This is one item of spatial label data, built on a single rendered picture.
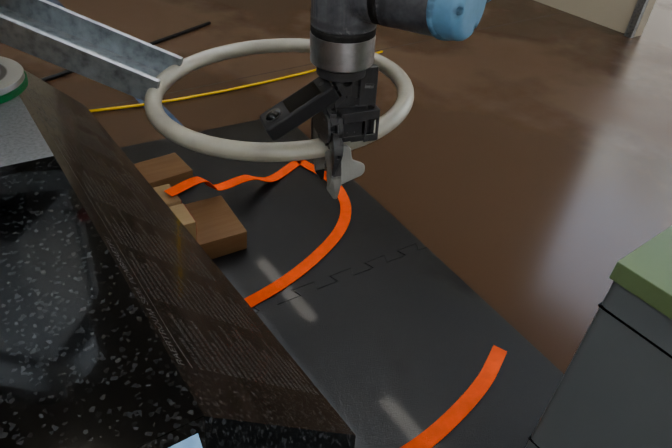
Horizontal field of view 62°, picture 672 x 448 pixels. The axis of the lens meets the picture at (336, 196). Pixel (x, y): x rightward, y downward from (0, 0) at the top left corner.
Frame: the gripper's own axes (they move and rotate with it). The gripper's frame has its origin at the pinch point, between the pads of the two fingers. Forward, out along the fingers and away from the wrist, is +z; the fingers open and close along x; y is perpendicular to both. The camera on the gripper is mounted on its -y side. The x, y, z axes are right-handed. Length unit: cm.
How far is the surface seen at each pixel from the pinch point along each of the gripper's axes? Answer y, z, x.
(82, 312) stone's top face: -37.3, 3.2, -13.6
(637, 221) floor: 170, 95, 60
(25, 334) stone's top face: -43.6, 2.9, -15.4
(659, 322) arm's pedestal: 37, 8, -37
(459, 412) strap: 43, 88, 2
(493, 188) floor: 120, 92, 97
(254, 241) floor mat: 7, 85, 87
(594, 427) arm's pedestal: 36, 33, -37
